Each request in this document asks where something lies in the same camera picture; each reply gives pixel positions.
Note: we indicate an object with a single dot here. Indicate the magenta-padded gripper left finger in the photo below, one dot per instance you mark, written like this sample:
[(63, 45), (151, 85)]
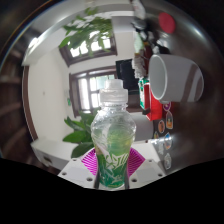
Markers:
[(78, 173)]

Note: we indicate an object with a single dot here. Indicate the dark wooden glazed double door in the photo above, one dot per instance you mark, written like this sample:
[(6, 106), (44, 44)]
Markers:
[(86, 93)]

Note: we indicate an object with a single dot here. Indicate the green exit sign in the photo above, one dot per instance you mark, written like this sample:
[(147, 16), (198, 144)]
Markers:
[(69, 101)]

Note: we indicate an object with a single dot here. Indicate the white mug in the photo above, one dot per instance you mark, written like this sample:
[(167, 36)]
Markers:
[(180, 78)]

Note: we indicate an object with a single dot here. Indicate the clear green-labelled drink bottle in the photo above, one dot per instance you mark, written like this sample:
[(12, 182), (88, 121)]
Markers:
[(113, 140)]

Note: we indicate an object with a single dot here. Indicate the dark wooden framed window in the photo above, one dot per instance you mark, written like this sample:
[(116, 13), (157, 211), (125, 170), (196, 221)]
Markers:
[(83, 50)]

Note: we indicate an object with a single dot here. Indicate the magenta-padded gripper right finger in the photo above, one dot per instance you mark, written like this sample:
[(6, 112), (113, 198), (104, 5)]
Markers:
[(146, 171)]

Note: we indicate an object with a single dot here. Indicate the flat round red coaster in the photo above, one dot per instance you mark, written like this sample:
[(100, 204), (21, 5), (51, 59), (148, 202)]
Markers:
[(167, 22)]

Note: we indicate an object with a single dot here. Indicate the black chair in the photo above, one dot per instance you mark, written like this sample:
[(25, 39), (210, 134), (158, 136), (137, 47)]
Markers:
[(128, 75)]

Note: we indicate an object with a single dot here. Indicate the potted plant in white pot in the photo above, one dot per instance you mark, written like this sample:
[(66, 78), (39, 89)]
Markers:
[(86, 31), (78, 136)]

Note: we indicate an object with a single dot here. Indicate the dark tea tray with cups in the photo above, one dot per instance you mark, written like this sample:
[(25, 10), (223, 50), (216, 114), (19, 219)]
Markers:
[(138, 65)]

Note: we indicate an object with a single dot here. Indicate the green box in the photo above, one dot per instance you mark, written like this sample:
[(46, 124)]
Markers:
[(143, 93)]

